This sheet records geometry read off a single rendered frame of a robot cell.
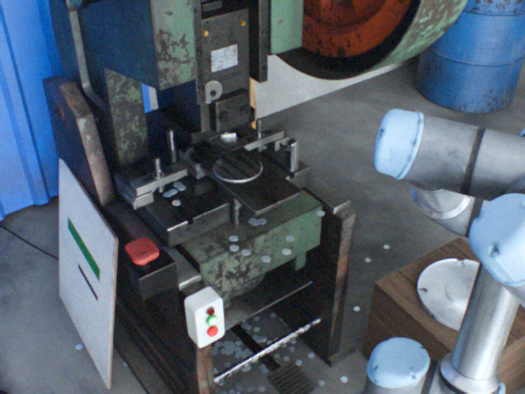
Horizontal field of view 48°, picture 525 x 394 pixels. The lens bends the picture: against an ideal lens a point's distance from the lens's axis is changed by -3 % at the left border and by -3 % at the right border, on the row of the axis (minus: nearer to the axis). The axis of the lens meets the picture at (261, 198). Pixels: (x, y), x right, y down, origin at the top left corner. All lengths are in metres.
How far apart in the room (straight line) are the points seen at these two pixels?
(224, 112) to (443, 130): 0.86
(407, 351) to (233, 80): 0.73
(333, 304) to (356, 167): 1.22
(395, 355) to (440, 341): 0.50
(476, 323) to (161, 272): 0.68
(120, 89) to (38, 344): 1.02
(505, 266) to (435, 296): 1.27
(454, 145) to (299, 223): 1.02
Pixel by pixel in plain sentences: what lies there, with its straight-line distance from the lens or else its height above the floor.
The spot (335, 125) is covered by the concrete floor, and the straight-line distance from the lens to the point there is 3.30.
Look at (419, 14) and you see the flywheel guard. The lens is 1.37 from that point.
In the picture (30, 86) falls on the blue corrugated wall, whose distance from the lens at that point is 2.61.
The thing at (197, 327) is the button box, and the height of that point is 0.57.
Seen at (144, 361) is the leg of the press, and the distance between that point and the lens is 2.08.
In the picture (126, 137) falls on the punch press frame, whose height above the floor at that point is 0.79.
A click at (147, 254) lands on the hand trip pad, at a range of 1.34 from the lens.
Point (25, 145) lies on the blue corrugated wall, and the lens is 2.68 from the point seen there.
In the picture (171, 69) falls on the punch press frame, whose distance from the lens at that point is 1.31.
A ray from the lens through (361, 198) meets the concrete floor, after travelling 2.77.
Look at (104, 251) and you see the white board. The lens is 1.77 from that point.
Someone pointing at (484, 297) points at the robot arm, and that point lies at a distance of 1.11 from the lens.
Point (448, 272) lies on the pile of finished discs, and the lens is 1.93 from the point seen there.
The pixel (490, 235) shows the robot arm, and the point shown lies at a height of 1.29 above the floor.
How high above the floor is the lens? 1.65
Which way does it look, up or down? 37 degrees down
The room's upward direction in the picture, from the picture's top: straight up
